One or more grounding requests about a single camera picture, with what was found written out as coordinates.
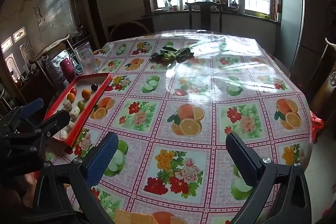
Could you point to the light wooden chair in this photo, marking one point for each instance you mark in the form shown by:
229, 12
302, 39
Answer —
50, 48

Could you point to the red cherry tomato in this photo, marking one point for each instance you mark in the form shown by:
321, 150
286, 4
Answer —
73, 91

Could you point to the fruit and flower printed tablecloth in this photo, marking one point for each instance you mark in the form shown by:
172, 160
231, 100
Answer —
199, 87

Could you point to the clear glass mug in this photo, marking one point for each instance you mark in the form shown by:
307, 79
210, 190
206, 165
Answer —
84, 58

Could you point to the red rectangular tray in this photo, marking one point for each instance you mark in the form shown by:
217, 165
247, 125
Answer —
90, 106

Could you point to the round-backed chair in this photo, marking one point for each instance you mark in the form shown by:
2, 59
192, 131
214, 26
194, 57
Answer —
122, 26

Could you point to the green leafy vegetable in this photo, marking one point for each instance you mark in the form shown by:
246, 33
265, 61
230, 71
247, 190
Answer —
172, 54

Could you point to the small orange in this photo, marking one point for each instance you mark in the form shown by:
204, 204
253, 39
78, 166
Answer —
86, 93
71, 97

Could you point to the dark purple plum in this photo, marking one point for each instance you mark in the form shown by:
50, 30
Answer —
94, 86

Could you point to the etched glass panel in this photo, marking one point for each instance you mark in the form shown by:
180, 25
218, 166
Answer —
44, 11

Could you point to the carved wooden chair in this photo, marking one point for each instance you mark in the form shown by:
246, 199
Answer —
325, 92

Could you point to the dark kettle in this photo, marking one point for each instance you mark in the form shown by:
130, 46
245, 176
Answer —
233, 7

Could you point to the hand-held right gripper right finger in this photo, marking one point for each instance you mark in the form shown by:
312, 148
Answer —
241, 158

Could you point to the green grape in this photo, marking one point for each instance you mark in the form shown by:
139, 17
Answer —
80, 105

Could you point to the dark wooden chair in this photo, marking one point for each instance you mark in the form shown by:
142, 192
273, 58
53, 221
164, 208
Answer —
204, 5

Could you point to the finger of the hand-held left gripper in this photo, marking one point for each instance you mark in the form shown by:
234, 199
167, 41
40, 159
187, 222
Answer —
33, 106
53, 121

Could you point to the red plastic bag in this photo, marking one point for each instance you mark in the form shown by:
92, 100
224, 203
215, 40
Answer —
316, 120

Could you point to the maroon bottle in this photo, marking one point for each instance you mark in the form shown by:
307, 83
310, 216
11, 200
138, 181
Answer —
67, 70

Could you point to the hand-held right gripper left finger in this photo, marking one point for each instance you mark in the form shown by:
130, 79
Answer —
104, 156

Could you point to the small bottle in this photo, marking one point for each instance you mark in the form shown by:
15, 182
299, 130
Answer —
166, 4

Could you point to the grey refrigerator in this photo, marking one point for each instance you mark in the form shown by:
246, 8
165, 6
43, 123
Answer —
291, 29

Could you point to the white fruit chunk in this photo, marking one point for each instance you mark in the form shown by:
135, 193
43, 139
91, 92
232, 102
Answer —
71, 124
74, 111
62, 134
67, 106

